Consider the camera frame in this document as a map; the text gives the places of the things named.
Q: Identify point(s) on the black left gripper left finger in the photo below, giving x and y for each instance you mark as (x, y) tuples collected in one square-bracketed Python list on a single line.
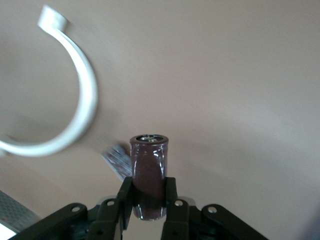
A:
[(110, 215)]

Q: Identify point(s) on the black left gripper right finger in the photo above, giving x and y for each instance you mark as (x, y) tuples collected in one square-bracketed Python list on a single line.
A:
[(176, 215)]

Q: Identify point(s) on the large brown electrolytic capacitor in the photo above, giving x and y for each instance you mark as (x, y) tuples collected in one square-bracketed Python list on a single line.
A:
[(148, 175)]

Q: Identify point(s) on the white semicircular bracket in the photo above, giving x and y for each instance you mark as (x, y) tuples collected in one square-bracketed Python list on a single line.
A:
[(85, 82)]

